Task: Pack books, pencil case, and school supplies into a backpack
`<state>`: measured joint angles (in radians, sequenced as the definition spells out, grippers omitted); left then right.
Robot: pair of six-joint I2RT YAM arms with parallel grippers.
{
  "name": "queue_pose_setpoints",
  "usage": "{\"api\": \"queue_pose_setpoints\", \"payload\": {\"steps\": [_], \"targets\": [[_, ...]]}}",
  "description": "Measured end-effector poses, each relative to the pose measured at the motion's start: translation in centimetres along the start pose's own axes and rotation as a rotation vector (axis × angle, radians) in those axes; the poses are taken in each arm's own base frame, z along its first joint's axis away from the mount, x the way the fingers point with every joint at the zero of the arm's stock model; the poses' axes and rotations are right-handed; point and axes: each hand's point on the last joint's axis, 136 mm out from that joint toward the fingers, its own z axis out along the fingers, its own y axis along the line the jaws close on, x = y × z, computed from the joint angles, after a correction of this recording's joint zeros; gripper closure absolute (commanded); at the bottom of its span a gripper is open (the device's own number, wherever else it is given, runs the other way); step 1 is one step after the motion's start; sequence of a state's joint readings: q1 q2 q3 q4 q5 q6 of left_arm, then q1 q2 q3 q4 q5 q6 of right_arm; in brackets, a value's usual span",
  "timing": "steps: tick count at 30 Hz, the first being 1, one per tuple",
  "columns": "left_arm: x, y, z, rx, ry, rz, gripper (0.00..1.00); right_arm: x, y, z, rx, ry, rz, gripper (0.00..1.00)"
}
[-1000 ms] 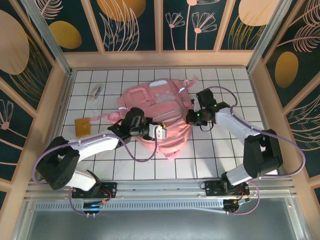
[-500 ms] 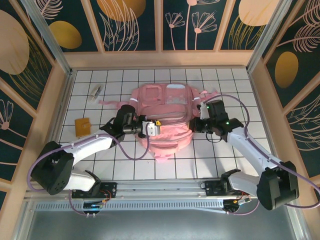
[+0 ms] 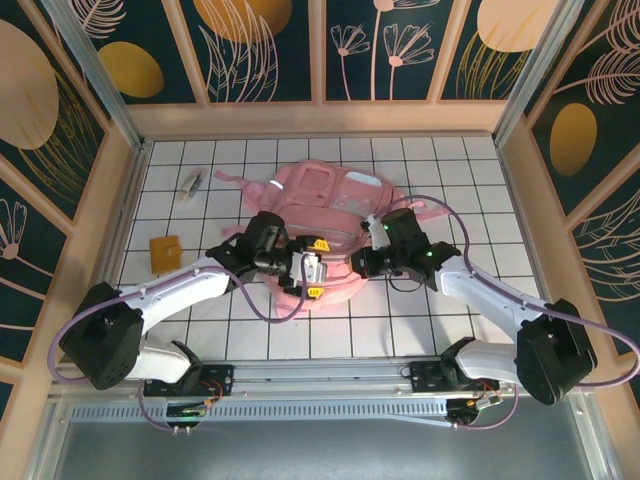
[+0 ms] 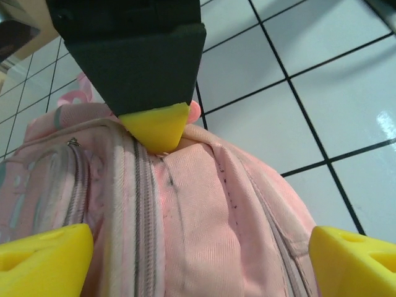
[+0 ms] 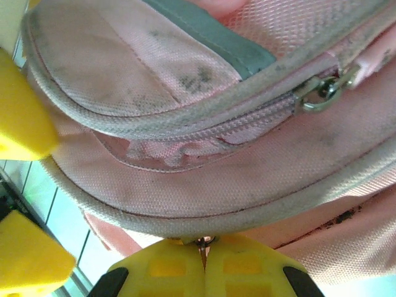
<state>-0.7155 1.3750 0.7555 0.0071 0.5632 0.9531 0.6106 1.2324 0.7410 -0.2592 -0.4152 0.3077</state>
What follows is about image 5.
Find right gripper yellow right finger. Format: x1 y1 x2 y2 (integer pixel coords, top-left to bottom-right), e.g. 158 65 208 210
204 235 324 297

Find pink backpack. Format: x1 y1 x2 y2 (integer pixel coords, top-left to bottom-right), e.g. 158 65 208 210
21 0 396 287

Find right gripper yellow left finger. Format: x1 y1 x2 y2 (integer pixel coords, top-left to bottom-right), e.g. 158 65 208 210
91 238 205 297

